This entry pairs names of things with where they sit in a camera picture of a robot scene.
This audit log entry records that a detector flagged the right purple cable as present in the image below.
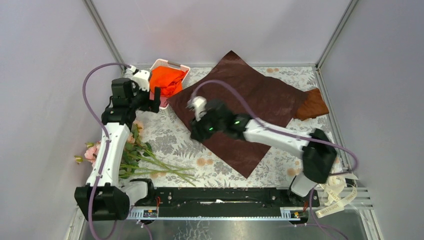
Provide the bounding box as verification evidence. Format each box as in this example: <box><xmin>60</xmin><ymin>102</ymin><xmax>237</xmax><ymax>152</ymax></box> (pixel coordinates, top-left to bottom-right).
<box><xmin>190</xmin><ymin>79</ymin><xmax>359</xmax><ymax>240</ymax></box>

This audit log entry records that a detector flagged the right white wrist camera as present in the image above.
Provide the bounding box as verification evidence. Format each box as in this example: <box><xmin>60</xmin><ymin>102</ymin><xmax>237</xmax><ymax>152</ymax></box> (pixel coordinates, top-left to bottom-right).
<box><xmin>187</xmin><ymin>96</ymin><xmax>207</xmax><ymax>122</ymax></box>

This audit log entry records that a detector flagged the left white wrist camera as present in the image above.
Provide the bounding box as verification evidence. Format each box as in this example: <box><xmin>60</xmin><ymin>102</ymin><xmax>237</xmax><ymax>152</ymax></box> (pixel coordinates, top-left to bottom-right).
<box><xmin>130</xmin><ymin>70</ymin><xmax>151</xmax><ymax>92</ymax></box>

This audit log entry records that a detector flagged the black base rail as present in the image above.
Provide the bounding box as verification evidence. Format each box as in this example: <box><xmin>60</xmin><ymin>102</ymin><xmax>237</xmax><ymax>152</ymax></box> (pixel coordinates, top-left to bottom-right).
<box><xmin>124</xmin><ymin>186</ymin><xmax>321</xmax><ymax>219</ymax></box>

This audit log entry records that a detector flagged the dark red wrapping paper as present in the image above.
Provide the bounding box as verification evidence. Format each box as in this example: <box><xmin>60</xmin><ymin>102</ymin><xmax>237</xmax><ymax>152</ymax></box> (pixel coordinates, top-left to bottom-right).
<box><xmin>167</xmin><ymin>51</ymin><xmax>308</xmax><ymax>178</ymax></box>

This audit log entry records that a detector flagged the brown folded cloth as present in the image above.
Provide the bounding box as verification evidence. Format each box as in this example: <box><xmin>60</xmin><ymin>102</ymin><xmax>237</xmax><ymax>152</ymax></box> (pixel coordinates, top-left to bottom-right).
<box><xmin>293</xmin><ymin>88</ymin><xmax>330</xmax><ymax>121</ymax></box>

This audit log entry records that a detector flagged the orange folded cloth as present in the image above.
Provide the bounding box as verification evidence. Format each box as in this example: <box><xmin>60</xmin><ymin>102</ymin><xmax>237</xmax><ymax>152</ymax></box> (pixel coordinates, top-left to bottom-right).
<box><xmin>149</xmin><ymin>66</ymin><xmax>187</xmax><ymax>98</ymax></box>

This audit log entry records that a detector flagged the pink fake flower bunch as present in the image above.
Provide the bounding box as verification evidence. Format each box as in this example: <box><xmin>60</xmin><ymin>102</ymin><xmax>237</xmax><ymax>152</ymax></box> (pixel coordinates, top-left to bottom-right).
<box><xmin>73</xmin><ymin>119</ymin><xmax>197</xmax><ymax>187</ymax></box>

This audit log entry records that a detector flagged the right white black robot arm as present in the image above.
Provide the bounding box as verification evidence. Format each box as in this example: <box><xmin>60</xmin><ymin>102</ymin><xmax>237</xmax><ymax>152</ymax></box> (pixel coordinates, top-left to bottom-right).
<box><xmin>187</xmin><ymin>96</ymin><xmax>337</xmax><ymax>206</ymax></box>

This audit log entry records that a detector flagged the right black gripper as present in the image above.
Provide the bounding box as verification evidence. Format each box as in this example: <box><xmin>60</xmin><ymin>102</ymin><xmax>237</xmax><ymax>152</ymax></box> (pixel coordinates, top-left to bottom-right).
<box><xmin>189</xmin><ymin>108</ymin><xmax>225</xmax><ymax>143</ymax></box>

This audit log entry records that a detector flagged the floral patterned table mat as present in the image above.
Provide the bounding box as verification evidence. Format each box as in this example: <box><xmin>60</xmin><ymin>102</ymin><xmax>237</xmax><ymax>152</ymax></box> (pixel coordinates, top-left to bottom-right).
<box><xmin>131</xmin><ymin>66</ymin><xmax>335</xmax><ymax>188</ymax></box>

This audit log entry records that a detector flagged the cream printed ribbon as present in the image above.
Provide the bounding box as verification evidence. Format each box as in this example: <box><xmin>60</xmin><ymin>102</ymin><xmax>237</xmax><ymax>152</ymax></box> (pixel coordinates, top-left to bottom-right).
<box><xmin>315</xmin><ymin>173</ymin><xmax>358</xmax><ymax>219</ymax></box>

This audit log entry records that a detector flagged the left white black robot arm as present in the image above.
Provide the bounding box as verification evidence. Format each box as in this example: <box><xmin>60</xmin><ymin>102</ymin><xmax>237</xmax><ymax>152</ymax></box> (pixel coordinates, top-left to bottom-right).
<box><xmin>74</xmin><ymin>78</ymin><xmax>160</xmax><ymax>222</ymax></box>

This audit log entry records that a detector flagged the white plastic basket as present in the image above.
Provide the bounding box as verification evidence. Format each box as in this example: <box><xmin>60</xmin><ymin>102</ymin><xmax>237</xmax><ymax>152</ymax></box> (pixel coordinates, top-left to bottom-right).
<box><xmin>149</xmin><ymin>58</ymin><xmax>192</xmax><ymax>111</ymax></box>

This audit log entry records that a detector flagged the pink paper sheet in basket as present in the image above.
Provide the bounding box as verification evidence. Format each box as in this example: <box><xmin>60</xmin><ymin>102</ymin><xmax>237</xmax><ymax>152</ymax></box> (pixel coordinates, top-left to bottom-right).
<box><xmin>149</xmin><ymin>90</ymin><xmax>169</xmax><ymax>110</ymax></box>

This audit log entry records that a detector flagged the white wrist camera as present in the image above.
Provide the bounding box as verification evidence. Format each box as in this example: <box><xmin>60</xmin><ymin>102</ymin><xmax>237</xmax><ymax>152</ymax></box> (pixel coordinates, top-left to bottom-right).
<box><xmin>187</xmin><ymin>96</ymin><xmax>207</xmax><ymax>122</ymax></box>
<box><xmin>130</xmin><ymin>70</ymin><xmax>151</xmax><ymax>92</ymax></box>

